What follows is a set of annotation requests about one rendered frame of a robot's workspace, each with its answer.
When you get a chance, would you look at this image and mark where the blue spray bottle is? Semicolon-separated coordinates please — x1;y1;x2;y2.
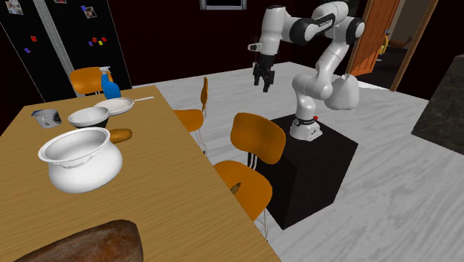
98;66;123;100

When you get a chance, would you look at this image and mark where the wooden table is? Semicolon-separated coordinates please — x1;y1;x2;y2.
0;85;282;262

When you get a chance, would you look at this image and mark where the small brown bread roll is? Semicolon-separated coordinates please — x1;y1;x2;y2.
109;128;133;144

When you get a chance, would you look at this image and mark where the orange chair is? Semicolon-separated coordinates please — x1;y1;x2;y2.
212;112;287;241
173;76;210;155
68;66;115;97

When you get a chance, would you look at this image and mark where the black fridge with magnets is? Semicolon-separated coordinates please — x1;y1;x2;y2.
0;0;134;103

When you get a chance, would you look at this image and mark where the black robot stand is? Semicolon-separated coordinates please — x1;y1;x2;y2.
253;113;360;231

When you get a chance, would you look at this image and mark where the large white pot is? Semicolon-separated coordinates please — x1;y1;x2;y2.
37;127;123;194

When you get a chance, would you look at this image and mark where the white frying pan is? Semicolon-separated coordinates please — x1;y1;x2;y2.
94;95;155;117

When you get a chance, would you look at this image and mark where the dark stone counter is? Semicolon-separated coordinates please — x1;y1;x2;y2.
410;54;464;156

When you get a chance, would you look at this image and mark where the orange door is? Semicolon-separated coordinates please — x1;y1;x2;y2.
345;0;402;77

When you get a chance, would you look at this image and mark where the grey mug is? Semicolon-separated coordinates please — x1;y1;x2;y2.
30;109;63;130

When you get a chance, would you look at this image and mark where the large brown bread loaf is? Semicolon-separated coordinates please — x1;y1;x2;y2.
12;219;145;262

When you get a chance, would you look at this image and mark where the white bowl with dark base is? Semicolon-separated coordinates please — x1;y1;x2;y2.
67;106;111;130

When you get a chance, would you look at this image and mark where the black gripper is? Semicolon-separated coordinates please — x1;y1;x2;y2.
253;53;277;93

